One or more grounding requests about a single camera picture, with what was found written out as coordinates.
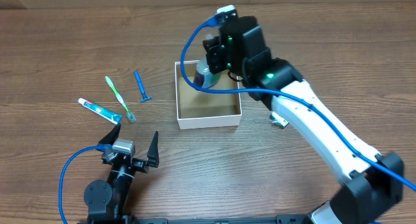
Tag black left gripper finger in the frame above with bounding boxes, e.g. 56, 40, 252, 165
147, 131, 159, 168
98, 123, 121, 145

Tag clear pump soap bottle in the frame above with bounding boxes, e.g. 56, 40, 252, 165
194, 34, 222, 90

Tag green soap bar pack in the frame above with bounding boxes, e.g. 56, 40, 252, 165
270, 112, 289, 129

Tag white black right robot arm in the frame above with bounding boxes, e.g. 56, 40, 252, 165
203, 13, 409, 223

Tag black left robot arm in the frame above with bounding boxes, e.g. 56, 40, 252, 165
84, 124, 159, 223

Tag toothpaste tube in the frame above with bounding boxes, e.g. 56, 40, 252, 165
78, 98, 122, 125

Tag green white toothbrush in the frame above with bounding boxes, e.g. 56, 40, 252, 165
105, 76, 136, 123

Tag blue disposable razor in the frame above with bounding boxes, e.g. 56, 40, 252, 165
134, 71, 153, 103

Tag pink cardboard box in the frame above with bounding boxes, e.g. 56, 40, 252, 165
174, 62, 242, 129

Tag blue left cable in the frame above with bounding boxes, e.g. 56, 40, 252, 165
58, 144, 113, 224

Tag blue cable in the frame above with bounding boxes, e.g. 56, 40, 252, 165
179, 17, 416, 192
58, 144, 113, 224

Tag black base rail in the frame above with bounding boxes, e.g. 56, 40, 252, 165
79, 214, 311, 224

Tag blue right cable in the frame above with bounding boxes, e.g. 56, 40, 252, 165
179, 17, 416, 192

